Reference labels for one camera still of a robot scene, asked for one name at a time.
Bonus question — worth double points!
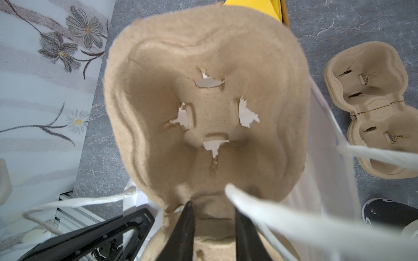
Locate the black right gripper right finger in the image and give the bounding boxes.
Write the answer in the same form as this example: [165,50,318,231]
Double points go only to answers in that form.
[235,209,272,261]

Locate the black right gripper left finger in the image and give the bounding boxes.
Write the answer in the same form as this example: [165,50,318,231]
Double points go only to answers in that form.
[156,201,196,261]

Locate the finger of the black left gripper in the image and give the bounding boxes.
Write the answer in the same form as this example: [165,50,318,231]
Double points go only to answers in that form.
[20,208,155,261]

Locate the cartoon print paper bag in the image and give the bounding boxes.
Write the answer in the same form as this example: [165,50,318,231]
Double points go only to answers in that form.
[22,74,418,261]

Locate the black paper cup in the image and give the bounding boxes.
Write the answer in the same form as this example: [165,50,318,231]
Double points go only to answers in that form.
[361,198,418,239]

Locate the single brown pulp carrier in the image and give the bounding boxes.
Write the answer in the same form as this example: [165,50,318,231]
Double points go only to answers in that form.
[103,5,311,261]

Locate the brown pulp cup carrier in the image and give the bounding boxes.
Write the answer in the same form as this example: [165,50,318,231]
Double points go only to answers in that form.
[324,41,418,180]

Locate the brown cardboard tray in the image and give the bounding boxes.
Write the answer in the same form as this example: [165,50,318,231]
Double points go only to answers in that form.
[280,0,290,28]

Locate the yellow paper napkins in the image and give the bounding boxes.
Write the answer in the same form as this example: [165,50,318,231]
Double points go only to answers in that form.
[224,0,283,22]

